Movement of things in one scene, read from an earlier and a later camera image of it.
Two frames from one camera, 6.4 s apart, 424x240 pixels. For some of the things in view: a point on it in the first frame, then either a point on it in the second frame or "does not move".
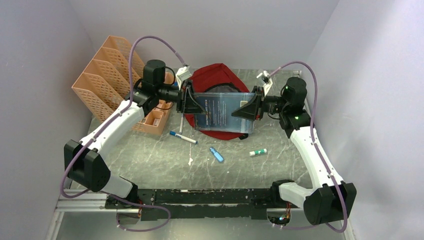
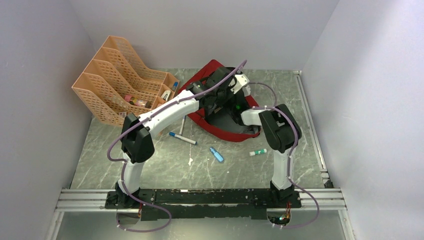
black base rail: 198,204 does not move
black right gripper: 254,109 -> 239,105
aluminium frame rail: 92,201 does not move
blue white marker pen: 172,133 does not move
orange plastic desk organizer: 105,84 does not move
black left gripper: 187,101 -> 220,103
